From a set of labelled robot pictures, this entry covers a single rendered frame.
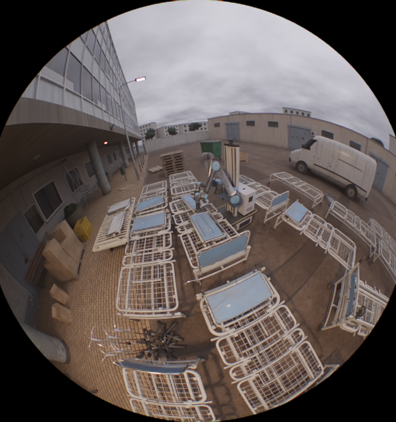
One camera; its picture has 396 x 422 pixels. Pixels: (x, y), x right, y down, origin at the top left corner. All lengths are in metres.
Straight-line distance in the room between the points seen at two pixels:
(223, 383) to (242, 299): 1.40
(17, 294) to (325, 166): 13.02
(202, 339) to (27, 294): 5.19
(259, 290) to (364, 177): 7.40
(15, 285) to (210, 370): 5.26
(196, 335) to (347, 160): 8.29
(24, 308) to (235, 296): 5.67
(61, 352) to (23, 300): 2.40
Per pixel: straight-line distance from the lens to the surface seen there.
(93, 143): 7.87
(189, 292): 2.12
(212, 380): 2.20
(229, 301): 1.47
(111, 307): 2.70
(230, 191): 1.94
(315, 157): 7.97
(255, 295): 1.54
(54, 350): 3.54
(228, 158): 2.37
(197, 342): 2.03
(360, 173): 7.92
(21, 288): 5.51
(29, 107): 3.00
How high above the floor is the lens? 2.00
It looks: 35 degrees down
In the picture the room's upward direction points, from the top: 8 degrees counter-clockwise
